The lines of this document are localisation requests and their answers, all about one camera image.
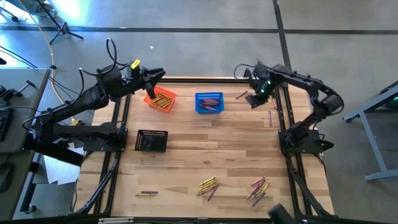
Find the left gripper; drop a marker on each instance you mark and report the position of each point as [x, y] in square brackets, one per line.
[133, 82]

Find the blue plastic basket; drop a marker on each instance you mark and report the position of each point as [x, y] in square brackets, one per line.
[217, 95]

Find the person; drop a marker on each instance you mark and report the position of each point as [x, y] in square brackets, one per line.
[281, 216]

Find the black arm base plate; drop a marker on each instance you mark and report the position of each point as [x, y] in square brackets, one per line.
[102, 147]
[314, 147]

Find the grey metal table frame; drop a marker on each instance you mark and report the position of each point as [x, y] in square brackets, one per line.
[373, 146]

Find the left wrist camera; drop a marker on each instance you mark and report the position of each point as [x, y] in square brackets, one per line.
[133, 74]

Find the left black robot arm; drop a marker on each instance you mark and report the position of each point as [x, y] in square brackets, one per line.
[74, 104]

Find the black tripod stand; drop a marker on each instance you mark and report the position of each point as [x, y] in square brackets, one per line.
[63, 29]

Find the black device with green light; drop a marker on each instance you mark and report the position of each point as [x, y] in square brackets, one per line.
[393, 102]

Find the orange plastic basket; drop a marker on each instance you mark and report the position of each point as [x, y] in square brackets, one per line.
[170, 97]

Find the magenta crayon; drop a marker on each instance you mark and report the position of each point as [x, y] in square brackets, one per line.
[252, 192]

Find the dark grey desk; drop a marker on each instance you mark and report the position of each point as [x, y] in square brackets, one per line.
[18, 186]

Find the black plastic basket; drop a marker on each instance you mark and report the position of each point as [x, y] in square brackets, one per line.
[152, 144]

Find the black metal table frame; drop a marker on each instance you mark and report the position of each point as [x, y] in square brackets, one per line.
[202, 80]

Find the purple crayon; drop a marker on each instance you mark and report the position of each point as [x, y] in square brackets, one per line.
[213, 192]
[270, 118]
[260, 185]
[149, 192]
[258, 199]

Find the black desk clamp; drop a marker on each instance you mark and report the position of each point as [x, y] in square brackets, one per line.
[9, 92]

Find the black desk support beam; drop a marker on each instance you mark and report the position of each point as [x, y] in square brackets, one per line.
[53, 152]

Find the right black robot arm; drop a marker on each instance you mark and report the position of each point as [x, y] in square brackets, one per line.
[298, 81]

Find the white paper sheets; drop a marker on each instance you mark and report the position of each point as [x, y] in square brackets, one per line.
[59, 171]

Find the pink crayon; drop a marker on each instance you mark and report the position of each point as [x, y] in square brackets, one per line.
[274, 104]

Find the grey chair base leg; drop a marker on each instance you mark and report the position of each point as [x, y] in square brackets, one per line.
[12, 18]

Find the black computer mouse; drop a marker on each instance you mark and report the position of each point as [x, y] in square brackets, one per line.
[4, 177]

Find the black keyboard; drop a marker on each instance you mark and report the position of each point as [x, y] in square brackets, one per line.
[4, 124]

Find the silver bracket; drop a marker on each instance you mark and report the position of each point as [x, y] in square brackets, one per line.
[301, 221]
[115, 221]

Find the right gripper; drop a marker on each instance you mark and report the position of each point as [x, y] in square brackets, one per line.
[264, 79]

